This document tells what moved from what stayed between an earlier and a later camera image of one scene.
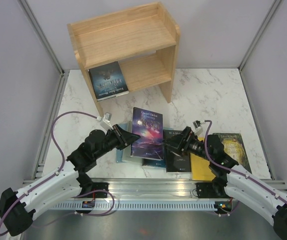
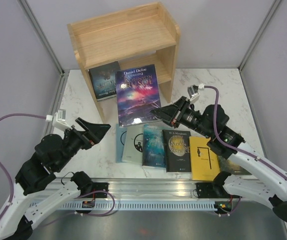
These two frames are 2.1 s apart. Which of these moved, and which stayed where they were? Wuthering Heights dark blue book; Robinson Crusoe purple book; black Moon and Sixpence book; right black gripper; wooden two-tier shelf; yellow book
Moved: Robinson Crusoe purple book; right black gripper
Stayed: wooden two-tier shelf; black Moon and Sixpence book; Wuthering Heights dark blue book; yellow book
